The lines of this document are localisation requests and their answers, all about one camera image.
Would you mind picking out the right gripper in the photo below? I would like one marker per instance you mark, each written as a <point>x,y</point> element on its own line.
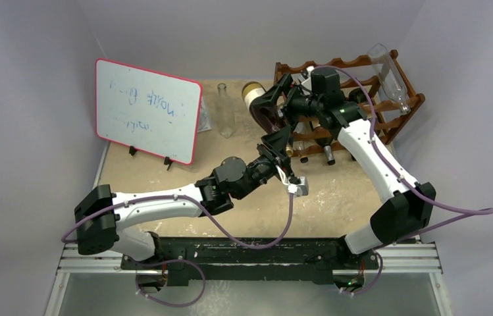
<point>287,95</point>

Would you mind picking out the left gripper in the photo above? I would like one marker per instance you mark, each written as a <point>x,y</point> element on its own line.
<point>280,141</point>

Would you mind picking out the clear slim glass bottle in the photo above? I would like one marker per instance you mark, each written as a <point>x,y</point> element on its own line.
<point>224,110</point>

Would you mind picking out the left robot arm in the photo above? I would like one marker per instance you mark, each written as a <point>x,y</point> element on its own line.
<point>107,221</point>

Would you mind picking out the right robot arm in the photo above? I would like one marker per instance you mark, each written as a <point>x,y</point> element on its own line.
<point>406,202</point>

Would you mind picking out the clear labelled bottle in rack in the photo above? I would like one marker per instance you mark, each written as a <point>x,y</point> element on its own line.
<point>299,145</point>

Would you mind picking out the dark wine bottle middle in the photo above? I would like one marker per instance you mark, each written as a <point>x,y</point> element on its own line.
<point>324,142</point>

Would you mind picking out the dark wine bottle right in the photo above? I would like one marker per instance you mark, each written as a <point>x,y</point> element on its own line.
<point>357,96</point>

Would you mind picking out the brown wooden wine rack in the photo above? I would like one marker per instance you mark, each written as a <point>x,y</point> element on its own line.
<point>386,130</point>

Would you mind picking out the clear bottle on rack top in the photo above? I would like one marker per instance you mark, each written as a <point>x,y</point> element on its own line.
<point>389,77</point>

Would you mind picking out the red framed whiteboard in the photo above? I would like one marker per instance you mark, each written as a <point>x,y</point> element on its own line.
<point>151,111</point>

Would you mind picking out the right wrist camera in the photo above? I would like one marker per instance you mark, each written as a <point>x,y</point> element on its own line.
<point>306,76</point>

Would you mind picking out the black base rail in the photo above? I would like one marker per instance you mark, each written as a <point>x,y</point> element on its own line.
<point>321,261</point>

